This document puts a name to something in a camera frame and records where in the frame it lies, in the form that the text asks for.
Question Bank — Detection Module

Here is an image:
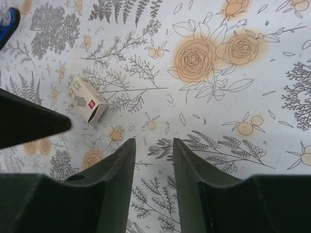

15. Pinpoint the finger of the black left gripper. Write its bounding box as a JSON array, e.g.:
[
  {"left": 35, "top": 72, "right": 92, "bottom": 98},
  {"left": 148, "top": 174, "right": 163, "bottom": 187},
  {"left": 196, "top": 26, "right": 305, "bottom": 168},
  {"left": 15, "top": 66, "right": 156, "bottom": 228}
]
[{"left": 0, "top": 89, "right": 71, "bottom": 149}]

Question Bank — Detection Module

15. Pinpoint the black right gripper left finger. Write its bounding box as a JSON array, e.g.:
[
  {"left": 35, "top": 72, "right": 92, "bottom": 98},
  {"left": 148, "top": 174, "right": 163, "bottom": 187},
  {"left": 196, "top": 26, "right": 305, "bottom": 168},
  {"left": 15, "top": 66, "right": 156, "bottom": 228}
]
[{"left": 0, "top": 138, "right": 136, "bottom": 233}]

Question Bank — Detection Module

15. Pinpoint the blue black stapler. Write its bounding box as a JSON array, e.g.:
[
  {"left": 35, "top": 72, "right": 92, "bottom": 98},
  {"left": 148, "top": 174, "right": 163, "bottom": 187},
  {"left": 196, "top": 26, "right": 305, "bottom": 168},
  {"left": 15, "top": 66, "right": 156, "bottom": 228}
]
[{"left": 0, "top": 7, "right": 20, "bottom": 50}]

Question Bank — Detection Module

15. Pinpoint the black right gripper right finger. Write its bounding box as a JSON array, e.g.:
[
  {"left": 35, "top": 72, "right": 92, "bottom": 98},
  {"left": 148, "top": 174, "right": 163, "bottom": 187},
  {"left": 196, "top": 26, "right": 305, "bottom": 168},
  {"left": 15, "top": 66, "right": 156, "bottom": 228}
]
[{"left": 173, "top": 138, "right": 311, "bottom": 233}]

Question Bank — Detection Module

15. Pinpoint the white staple box sleeve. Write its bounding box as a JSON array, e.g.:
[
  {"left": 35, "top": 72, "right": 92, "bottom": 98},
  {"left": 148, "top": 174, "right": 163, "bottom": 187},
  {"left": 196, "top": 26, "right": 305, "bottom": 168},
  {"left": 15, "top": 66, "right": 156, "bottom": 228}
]
[{"left": 68, "top": 76, "right": 108, "bottom": 125}]

